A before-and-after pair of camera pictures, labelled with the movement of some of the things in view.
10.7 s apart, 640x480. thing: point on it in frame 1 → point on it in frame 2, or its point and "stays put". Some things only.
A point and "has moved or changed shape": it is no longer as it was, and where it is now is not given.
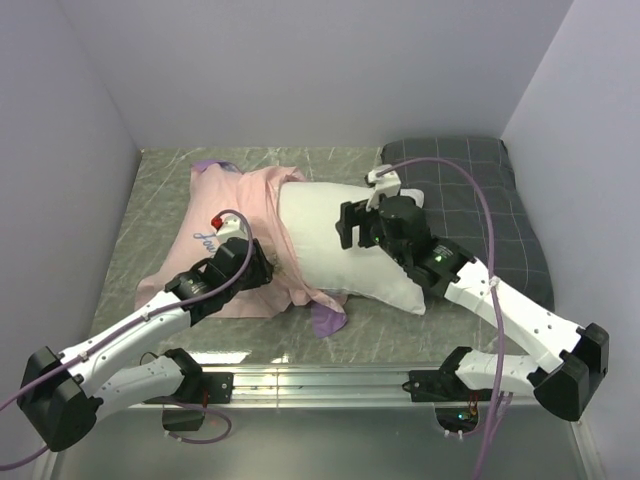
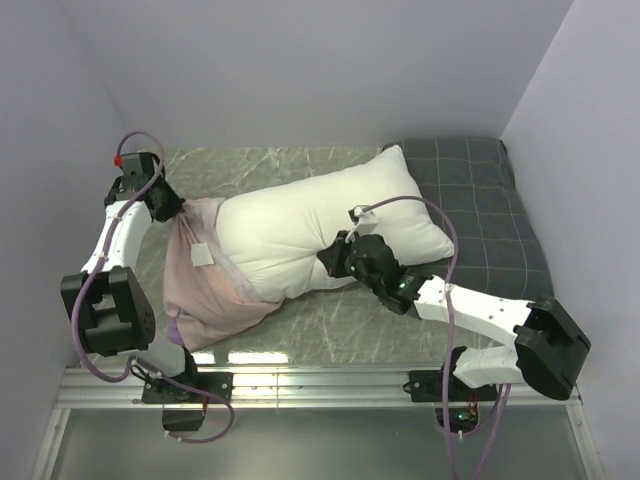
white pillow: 362,270 has moved or changed shape
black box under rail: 182,419 stays put
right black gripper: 355,214 → 334,256
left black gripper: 262,269 → 174,206
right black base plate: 442,385 stays put
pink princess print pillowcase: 216,188 has moved or changed shape
